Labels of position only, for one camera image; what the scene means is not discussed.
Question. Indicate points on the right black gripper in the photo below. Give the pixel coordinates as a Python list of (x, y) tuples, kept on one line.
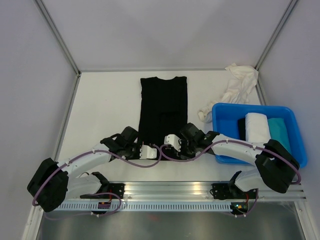
[(182, 153)]

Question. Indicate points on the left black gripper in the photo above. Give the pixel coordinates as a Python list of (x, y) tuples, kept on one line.
[(137, 156)]

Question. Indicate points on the black t-shirt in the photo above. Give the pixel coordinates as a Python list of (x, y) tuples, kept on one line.
[(164, 109), (241, 125)]

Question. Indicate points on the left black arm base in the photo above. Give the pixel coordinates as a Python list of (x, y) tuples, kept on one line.
[(113, 190)]

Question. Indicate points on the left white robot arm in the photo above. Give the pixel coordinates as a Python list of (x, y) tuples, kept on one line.
[(57, 181)]

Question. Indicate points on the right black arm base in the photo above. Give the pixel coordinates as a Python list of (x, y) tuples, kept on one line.
[(225, 191)]

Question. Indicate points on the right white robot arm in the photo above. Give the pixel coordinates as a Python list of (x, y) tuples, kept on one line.
[(273, 166)]

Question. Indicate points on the blue plastic bin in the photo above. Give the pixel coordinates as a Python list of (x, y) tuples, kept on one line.
[(225, 118)]

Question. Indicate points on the rolled black t-shirt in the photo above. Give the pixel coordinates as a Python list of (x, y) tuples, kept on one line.
[(241, 125)]

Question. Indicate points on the rolled white t-shirt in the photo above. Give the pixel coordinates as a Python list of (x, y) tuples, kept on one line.
[(257, 128)]

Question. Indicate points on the crumpled cream t-shirt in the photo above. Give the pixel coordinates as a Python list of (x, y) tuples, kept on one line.
[(244, 79)]

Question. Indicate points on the rolled teal t-shirt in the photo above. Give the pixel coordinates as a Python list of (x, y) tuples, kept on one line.
[(278, 131)]

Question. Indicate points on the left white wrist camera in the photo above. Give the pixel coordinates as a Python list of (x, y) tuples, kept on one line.
[(147, 152)]

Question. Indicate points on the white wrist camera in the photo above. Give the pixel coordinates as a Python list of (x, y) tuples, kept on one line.
[(171, 139), (147, 152)]

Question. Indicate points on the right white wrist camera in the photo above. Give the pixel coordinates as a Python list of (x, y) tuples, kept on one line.
[(171, 139)]

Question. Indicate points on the slotted white cable duct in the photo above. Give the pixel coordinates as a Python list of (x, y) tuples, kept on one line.
[(142, 206)]

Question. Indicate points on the left aluminium frame post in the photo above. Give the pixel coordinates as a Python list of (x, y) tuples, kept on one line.
[(57, 35)]

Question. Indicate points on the aluminium frame post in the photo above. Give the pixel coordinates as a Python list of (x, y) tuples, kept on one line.
[(276, 32), (57, 35)]

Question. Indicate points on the right aluminium frame post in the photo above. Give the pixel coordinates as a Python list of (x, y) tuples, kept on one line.
[(276, 32)]

